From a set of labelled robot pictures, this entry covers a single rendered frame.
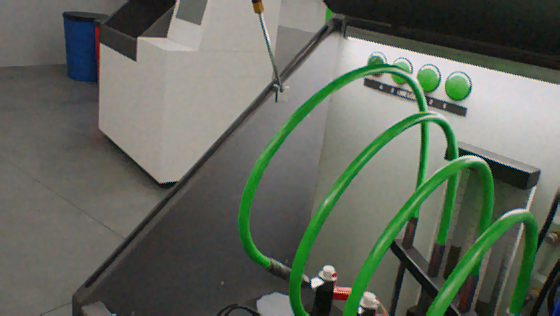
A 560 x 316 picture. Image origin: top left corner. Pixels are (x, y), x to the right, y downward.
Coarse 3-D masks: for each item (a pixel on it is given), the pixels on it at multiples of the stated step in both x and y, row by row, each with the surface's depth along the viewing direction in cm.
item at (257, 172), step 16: (384, 64) 71; (336, 80) 67; (352, 80) 68; (416, 80) 77; (320, 96) 65; (416, 96) 79; (304, 112) 64; (288, 128) 63; (272, 144) 63; (256, 176) 63; (240, 208) 63; (240, 224) 64; (256, 256) 67
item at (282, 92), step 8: (256, 0) 93; (256, 8) 93; (264, 8) 94; (264, 24) 96; (264, 32) 96; (272, 56) 99; (272, 64) 100; (280, 80) 102; (280, 88) 102; (288, 88) 104; (280, 96) 103
